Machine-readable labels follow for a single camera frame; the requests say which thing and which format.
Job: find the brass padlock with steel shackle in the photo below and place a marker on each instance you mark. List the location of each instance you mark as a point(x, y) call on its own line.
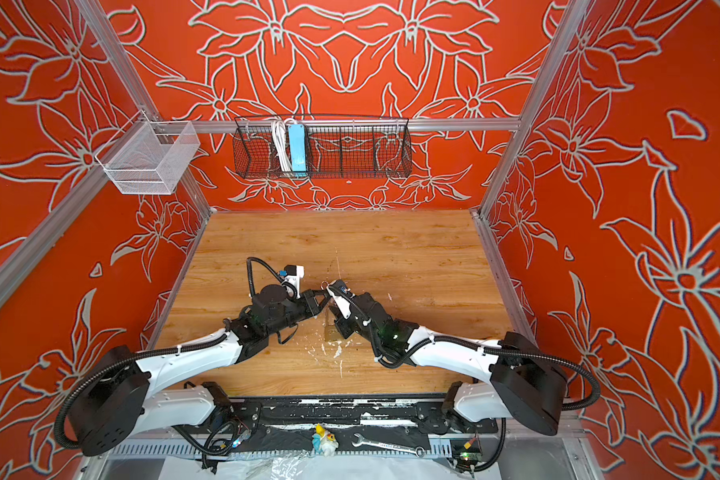
point(332, 334)

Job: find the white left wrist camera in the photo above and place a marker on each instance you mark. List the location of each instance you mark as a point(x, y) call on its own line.
point(291, 276)

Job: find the black wire basket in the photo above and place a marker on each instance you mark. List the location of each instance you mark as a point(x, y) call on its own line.
point(348, 148)

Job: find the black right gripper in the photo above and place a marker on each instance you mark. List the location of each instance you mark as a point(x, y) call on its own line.
point(340, 326)

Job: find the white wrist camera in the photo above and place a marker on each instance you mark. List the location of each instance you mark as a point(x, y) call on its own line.
point(291, 276)
point(337, 291)

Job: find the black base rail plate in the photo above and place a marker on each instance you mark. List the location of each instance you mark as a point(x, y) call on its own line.
point(425, 413)

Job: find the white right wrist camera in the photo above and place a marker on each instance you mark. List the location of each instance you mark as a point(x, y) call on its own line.
point(337, 291)

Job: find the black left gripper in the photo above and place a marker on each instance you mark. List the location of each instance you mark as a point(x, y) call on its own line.
point(308, 299)

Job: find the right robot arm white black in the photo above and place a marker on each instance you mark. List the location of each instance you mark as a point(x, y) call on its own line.
point(514, 379)

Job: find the small toy figure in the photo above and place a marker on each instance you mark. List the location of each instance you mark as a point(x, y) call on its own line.
point(324, 442)

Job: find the silver wrench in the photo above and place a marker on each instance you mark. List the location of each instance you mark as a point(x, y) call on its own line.
point(359, 441)

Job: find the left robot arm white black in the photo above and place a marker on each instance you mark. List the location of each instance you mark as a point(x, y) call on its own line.
point(127, 393)

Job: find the clear plastic bin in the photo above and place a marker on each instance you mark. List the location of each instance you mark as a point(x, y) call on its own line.
point(145, 162)

